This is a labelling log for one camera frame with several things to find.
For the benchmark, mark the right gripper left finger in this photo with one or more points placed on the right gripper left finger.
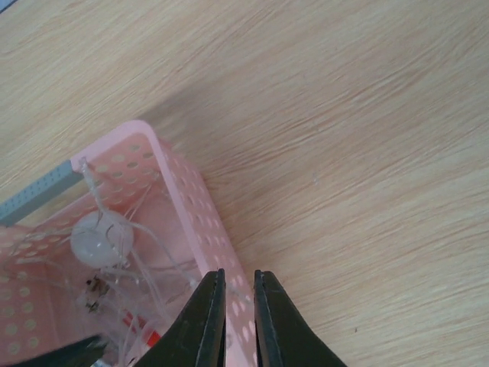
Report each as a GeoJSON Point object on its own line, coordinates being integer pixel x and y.
{"type": "Point", "coordinates": [198, 335]}

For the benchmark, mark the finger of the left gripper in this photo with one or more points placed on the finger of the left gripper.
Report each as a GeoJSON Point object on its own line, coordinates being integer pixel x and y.
{"type": "Point", "coordinates": [81, 353]}

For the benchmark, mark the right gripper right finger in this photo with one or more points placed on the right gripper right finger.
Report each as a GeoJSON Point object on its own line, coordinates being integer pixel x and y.
{"type": "Point", "coordinates": [283, 337]}

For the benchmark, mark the pink plastic basket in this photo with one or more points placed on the pink plastic basket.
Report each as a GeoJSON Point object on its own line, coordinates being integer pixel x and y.
{"type": "Point", "coordinates": [153, 237]}

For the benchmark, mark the red ribbon bow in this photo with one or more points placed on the red ribbon bow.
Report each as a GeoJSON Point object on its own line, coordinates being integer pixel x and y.
{"type": "Point", "coordinates": [143, 328]}

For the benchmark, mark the white ball ornament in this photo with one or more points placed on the white ball ornament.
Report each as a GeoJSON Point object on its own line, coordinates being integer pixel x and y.
{"type": "Point", "coordinates": [102, 240]}

